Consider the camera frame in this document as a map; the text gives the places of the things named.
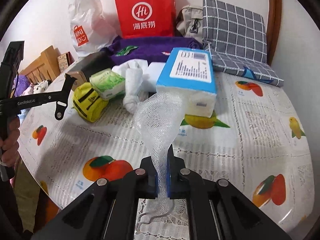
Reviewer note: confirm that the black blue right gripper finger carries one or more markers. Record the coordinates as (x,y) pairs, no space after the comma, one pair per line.
(183,183)
(123,196)

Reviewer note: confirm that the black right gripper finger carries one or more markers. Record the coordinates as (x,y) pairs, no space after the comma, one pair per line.
(61,106)

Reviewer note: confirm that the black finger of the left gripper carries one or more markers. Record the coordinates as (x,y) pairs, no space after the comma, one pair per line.
(68,84)

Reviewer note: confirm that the yellow black mesh pouch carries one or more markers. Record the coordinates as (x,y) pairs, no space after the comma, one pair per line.
(88,103)

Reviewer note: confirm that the green tissue pack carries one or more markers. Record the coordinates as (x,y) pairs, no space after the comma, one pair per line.
(107,84)

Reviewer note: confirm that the green snack packet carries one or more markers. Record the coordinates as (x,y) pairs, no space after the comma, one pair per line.
(125,51)

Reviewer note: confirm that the white mesh drawstring bag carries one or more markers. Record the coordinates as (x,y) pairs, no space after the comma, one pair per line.
(158,120)

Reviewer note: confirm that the white foam block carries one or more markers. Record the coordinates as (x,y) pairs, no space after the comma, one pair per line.
(151,75)

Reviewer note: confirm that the white knotted sock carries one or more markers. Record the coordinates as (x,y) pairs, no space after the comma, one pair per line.
(132,71)

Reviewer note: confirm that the person's left hand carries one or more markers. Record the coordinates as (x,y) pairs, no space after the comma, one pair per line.
(11,145)

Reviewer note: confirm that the dark brown box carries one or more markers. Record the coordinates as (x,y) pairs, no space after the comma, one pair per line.
(83,69)

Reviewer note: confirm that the small patterned box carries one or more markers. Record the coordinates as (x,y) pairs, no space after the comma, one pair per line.
(64,61)

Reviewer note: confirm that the purple plush toy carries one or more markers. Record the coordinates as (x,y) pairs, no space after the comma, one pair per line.
(21,83)

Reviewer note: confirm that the wooden chair back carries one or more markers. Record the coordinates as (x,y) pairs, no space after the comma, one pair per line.
(45,67)

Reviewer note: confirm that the white Miniso plastic bag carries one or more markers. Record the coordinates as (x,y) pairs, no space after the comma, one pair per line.
(89,28)

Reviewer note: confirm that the fruit print tablecloth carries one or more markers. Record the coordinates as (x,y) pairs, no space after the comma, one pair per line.
(249,142)

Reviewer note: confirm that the purple cloth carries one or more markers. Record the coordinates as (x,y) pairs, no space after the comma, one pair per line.
(151,49)

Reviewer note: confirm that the red paper shopping bag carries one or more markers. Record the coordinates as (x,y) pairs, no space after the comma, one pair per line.
(146,18)

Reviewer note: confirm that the blue white tissue pack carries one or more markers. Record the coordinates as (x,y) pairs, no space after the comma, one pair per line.
(189,72)

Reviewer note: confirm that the beige canvas bag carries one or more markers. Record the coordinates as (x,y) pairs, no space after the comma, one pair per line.
(189,22)

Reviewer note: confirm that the grey checked cushion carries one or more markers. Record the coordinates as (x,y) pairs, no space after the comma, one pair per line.
(237,43)

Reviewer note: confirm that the brown wooden door frame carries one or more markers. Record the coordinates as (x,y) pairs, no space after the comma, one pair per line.
(273,28)

